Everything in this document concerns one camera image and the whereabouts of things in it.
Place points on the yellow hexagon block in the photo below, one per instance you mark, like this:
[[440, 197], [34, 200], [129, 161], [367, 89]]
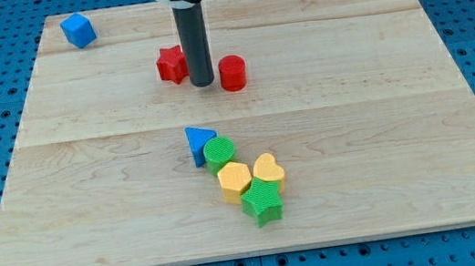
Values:
[[235, 178]]

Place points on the light wooden board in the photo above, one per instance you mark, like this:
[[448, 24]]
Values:
[[359, 101]]

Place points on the green star block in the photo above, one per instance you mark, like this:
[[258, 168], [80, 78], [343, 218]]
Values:
[[262, 201]]

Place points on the red star block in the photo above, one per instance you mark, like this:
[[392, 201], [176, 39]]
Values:
[[172, 64]]

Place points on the blue cube block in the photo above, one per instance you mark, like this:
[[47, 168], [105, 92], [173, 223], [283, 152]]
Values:
[[78, 30]]

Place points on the green cylinder block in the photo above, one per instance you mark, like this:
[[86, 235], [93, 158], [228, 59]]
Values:
[[218, 151]]

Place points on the yellow heart block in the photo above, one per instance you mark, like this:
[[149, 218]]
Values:
[[267, 169]]

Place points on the red cylinder block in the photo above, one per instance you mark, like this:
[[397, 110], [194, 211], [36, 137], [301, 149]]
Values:
[[232, 73]]

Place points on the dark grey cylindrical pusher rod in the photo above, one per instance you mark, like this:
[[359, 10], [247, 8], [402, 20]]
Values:
[[194, 44]]

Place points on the blue triangle block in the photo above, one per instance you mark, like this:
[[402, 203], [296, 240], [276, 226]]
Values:
[[197, 139]]

